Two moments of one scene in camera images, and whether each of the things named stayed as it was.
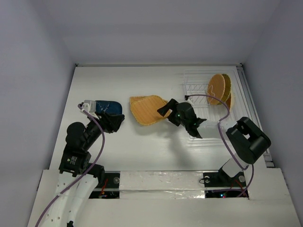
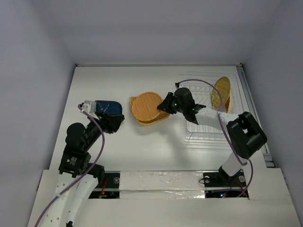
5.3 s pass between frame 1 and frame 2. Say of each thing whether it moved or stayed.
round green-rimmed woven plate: moved
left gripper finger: stayed
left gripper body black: stayed
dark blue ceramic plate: stayed
